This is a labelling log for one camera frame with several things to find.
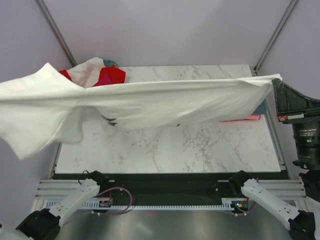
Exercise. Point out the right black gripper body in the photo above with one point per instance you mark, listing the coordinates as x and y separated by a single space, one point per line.
299 116

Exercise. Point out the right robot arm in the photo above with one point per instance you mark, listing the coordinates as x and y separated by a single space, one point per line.
301 225

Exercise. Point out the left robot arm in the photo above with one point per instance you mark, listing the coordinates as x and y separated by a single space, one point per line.
46 224

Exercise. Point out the folded grey-blue t-shirt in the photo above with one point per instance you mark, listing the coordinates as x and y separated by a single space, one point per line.
261 109

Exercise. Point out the folded pink t-shirt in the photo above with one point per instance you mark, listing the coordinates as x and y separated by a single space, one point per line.
247 117

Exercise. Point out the red t-shirt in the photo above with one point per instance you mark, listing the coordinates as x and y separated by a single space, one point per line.
117 75

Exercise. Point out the teal laundry basket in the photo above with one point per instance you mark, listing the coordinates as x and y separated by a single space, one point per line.
110 63

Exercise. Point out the magenta t-shirt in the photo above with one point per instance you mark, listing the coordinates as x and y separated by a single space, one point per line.
104 80

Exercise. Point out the right aluminium frame post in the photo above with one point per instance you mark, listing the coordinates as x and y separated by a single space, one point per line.
275 35

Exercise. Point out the aluminium frame post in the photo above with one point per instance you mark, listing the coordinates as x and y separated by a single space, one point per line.
55 30
275 35

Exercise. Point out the white slotted cable duct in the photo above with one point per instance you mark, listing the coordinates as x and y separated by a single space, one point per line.
225 205

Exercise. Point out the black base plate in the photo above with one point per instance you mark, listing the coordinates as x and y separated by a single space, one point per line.
123 198

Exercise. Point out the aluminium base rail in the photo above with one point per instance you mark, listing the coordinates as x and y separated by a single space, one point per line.
283 189

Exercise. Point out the left aluminium frame post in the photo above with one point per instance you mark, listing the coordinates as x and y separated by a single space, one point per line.
55 30

